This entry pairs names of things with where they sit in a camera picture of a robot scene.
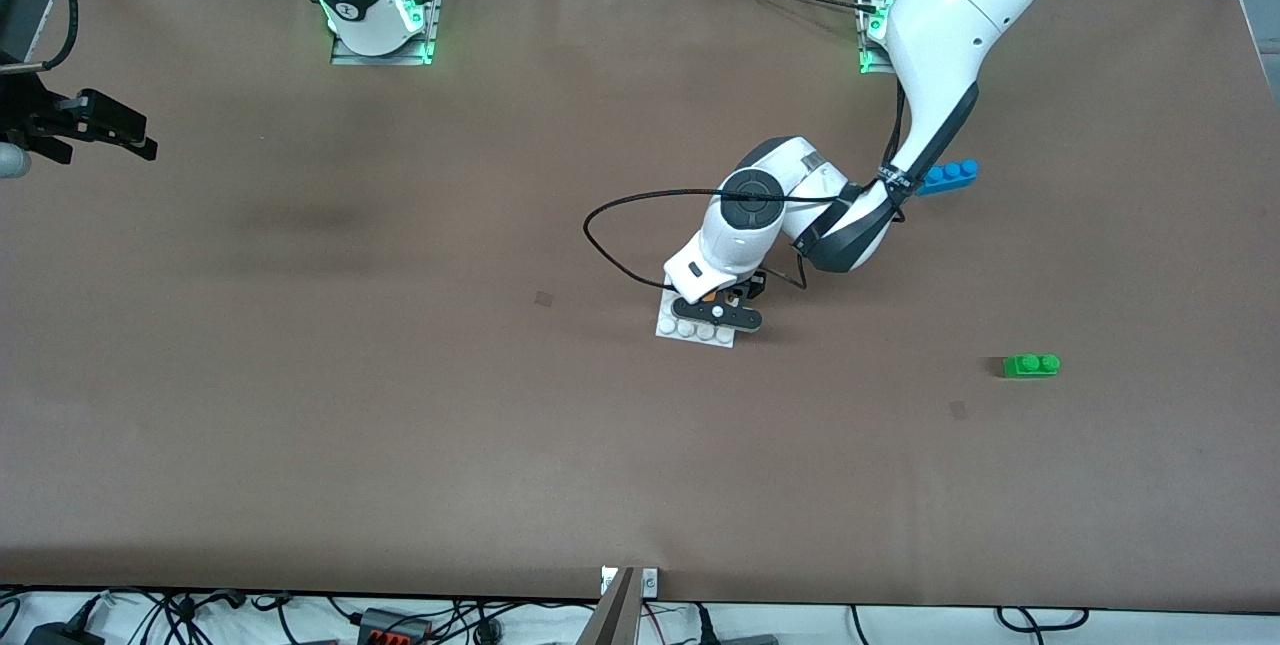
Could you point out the black plug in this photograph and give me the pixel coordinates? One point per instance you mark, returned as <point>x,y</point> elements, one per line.
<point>705,625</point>

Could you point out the grey camera stand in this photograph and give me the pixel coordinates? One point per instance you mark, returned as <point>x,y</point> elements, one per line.
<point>612,620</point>

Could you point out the black power adapter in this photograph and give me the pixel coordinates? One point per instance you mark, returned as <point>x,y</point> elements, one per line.
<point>60,635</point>

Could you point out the black adapter with orange levers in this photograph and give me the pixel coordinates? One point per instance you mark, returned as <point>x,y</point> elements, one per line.
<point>385,630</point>

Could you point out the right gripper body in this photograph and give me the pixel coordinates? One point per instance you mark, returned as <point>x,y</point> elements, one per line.
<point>38,114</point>

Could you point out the blue toy block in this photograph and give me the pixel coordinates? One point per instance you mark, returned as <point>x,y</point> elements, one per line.
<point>955,177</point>

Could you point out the white studded base plate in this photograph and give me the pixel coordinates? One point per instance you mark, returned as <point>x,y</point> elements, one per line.
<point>690,333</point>

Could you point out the white stand bracket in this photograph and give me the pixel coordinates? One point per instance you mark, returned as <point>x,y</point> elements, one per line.
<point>650,582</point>

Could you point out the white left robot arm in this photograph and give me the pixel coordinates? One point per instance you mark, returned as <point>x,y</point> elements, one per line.
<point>950,15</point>

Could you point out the green toy block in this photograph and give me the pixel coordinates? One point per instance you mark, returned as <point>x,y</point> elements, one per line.
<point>1030,367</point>

